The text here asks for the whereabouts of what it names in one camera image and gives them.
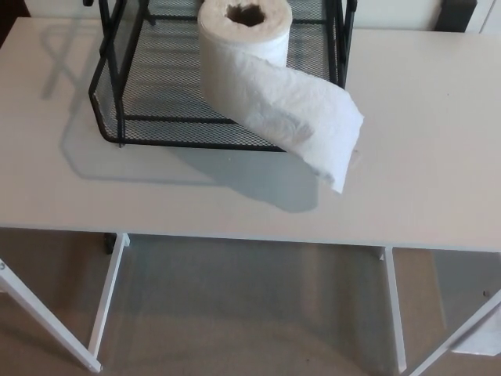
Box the white toilet paper roll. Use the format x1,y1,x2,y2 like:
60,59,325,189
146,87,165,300
196,0,366,195

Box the black mesh file tray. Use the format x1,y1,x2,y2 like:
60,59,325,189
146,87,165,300
87,0,358,153

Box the black background furniture piece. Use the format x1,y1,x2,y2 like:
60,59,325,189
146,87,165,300
433,0,478,33

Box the dark brown background furniture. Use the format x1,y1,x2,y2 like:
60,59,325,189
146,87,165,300
0,0,23,19

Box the white desk leg frame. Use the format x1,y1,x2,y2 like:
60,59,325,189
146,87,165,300
377,246,501,376
0,233,132,373

